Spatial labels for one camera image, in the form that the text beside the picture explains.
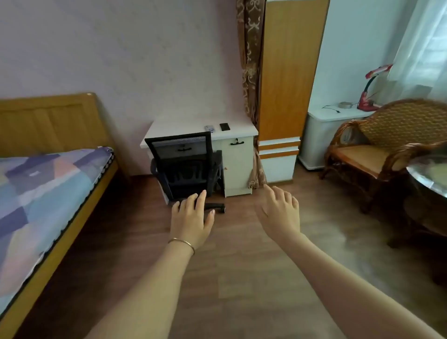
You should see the person's right hand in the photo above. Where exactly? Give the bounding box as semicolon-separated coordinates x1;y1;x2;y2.
254;184;302;242

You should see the person's left hand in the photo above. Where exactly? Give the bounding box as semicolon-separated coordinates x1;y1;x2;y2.
169;190;216;252

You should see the person's right forearm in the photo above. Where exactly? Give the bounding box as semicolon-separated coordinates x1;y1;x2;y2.
278;232;444;339

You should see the person's left forearm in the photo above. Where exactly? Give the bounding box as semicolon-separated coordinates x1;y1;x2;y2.
83;240;195;339

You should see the black office chair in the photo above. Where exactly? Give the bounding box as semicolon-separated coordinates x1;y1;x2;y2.
144;131;227;214

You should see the white cabinet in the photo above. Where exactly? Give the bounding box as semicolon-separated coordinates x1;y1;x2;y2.
298;104;376;171

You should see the white desk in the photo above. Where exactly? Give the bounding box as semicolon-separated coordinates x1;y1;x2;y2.
140;117;259;198

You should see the red desk lamp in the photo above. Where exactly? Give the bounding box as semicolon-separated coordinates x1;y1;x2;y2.
357;64;393;112

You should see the orange white wooden wardrobe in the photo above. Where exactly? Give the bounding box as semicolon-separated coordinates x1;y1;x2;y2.
257;0;331;185

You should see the wicker armchair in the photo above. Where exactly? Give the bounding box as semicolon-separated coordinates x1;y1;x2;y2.
320;98;447;214

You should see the round glass table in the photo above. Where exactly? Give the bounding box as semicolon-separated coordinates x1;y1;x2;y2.
386;141;447;284

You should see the brown patterned curtain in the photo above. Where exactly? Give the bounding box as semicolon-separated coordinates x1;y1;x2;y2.
236;0;268;190

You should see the sheer white curtain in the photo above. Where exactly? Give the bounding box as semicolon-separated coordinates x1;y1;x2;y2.
379;0;447;105

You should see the thin gold bracelet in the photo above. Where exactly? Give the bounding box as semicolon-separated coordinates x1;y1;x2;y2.
168;237;196;256

